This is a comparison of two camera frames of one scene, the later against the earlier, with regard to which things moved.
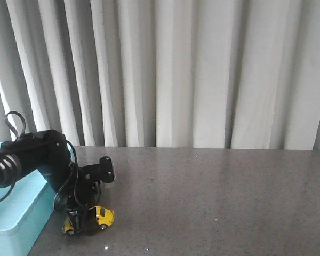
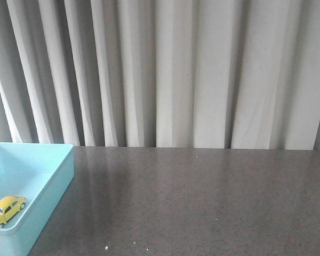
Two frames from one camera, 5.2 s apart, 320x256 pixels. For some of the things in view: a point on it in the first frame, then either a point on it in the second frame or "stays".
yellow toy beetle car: (104, 217) to (5, 209)
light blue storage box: (16, 222) stays
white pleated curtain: (217, 74) stays
